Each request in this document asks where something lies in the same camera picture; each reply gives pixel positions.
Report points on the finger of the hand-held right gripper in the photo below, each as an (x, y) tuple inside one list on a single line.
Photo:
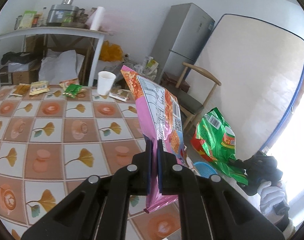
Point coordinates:
[(238, 164)]

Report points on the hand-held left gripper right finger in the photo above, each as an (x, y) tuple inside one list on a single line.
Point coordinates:
[(160, 155)]

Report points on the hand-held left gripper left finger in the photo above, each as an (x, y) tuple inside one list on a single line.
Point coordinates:
[(149, 155)]

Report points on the blue mesh basket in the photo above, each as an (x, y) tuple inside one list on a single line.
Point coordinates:
[(204, 168)]

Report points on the green snack packet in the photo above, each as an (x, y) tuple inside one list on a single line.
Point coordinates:
[(214, 135)]

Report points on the pink snack packet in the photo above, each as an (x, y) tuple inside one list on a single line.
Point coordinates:
[(154, 110)]

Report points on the person's right forearm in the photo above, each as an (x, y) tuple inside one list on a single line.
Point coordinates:
[(290, 226)]

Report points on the person's right hand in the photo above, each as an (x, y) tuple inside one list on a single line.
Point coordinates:
[(269, 195)]

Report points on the wooden chair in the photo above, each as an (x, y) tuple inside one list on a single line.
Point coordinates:
[(189, 102)]

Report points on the brown sachet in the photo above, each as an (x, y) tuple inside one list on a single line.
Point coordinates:
[(119, 95)]

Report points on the brown wooden box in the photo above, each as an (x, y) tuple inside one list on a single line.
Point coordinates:
[(175, 81)]

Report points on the white paper cup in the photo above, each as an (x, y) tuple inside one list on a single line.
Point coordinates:
[(105, 83)]

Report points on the cardboard box with clutter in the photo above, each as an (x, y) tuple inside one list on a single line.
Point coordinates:
[(150, 66)]

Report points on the white mattress blue edge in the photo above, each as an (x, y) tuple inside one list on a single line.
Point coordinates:
[(247, 75)]

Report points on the tile pattern tablecloth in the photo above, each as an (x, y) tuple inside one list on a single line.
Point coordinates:
[(54, 135)]

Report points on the small green packet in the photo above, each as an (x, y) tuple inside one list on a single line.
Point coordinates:
[(72, 90)]

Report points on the orange packet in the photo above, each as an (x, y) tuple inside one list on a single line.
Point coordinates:
[(69, 82)]

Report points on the orange plastic bag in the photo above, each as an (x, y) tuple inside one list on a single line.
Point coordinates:
[(110, 52)]

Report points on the grey refrigerator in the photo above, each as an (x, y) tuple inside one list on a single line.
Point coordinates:
[(184, 35)]

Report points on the white plastic bag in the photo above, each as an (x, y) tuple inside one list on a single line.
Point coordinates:
[(59, 67)]

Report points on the pale yellow sachet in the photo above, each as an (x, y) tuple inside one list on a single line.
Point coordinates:
[(39, 87)]

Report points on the golden sachet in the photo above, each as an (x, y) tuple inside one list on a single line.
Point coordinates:
[(20, 90)]

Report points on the paper towel roll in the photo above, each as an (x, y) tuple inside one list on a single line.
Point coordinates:
[(98, 18)]

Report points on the white shelf table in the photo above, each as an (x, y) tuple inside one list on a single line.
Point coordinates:
[(54, 31)]

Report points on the black bag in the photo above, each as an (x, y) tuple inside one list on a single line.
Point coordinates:
[(16, 57)]

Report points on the steel rice cooker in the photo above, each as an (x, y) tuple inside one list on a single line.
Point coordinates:
[(61, 15)]

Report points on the clear bottle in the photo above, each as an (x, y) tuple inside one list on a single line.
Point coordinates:
[(44, 16)]

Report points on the dark jar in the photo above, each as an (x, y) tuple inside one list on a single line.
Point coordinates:
[(35, 21)]

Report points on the green box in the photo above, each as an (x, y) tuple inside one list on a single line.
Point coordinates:
[(27, 20)]

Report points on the metal tin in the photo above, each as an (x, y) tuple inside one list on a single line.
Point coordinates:
[(18, 23)]

